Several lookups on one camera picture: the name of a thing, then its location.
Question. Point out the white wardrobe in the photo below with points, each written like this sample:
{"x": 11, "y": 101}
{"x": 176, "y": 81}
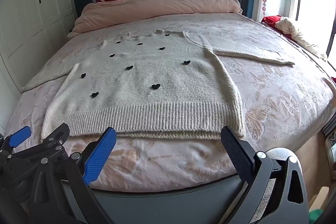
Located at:
{"x": 31, "y": 24}

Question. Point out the white crumpled garment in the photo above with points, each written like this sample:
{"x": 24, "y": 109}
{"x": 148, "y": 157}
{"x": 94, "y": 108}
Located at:
{"x": 299, "y": 35}

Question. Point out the white knit sweater black hearts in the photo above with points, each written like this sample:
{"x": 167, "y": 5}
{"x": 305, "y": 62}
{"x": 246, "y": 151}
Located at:
{"x": 147, "y": 74}

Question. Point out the bed with floral sheet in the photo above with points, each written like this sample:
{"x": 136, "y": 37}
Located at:
{"x": 275, "y": 87}

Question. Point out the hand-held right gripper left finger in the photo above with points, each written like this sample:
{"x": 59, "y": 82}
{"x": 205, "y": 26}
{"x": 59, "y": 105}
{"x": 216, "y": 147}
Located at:
{"x": 101, "y": 155}

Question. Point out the red cloth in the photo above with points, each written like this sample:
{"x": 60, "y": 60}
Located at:
{"x": 271, "y": 20}

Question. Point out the green cloth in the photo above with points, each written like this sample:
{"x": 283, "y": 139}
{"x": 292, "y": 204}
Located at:
{"x": 315, "y": 214}

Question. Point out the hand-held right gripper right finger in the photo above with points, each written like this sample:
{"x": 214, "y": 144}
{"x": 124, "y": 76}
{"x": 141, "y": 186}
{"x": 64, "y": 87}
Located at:
{"x": 237, "y": 154}

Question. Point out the pink duvet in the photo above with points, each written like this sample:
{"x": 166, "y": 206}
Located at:
{"x": 162, "y": 2}

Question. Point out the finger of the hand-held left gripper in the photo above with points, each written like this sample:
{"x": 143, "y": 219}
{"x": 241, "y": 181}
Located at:
{"x": 19, "y": 136}
{"x": 56, "y": 134}

